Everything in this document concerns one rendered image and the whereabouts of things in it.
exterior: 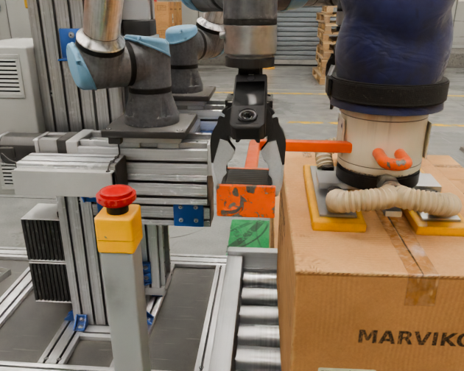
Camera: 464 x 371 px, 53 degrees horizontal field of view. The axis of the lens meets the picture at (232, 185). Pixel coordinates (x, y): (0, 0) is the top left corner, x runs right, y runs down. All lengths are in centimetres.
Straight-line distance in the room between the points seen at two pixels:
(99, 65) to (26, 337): 112
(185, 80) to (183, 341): 94
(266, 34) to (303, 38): 1025
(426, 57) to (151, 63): 67
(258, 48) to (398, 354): 56
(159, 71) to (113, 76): 12
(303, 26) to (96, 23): 984
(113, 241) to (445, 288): 56
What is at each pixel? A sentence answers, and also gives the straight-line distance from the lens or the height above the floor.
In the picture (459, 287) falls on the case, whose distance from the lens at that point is 84.
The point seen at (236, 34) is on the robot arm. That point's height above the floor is 131.
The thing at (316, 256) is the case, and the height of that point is 95.
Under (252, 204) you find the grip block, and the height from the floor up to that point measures 108.
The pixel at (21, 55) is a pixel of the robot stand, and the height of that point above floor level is 121.
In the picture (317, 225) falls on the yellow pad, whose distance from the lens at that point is 90.
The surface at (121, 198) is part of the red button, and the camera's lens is 84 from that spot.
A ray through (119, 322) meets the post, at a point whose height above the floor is 78.
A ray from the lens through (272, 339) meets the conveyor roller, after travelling 129.
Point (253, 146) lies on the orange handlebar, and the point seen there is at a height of 109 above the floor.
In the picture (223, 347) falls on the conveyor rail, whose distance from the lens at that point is 117.
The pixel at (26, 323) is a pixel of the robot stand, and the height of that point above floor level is 21.
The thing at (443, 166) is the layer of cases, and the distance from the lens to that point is 270.
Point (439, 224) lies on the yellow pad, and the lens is 95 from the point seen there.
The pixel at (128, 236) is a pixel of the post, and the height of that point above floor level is 97.
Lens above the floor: 135
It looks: 21 degrees down
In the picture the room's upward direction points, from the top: straight up
